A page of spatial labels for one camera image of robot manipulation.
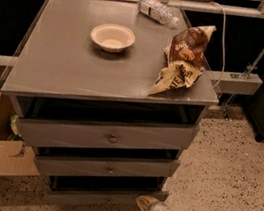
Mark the clear plastic water bottle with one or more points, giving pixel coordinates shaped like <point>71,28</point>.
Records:
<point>158,12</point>

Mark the grey drawer cabinet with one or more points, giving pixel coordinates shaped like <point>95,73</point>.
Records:
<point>61,74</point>

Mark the grey drawer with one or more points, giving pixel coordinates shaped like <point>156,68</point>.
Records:
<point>103,190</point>
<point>58,133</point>
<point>111,167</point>

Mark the green packet in box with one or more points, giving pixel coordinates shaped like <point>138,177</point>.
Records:
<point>15,134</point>

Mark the white paper bowl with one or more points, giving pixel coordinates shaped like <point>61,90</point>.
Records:
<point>112,37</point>

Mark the grey middle drawer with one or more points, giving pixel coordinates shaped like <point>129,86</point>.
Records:
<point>111,167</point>

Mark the cardboard box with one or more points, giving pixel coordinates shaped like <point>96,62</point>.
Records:
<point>16,158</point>

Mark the brown chip bag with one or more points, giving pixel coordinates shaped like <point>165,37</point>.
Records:
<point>184,63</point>

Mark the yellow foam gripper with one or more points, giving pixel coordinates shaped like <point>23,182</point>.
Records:
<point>145,201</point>

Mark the grey bottom drawer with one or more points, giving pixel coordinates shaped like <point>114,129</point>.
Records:
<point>103,190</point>

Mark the grey top drawer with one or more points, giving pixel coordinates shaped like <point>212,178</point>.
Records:
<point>58,133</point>

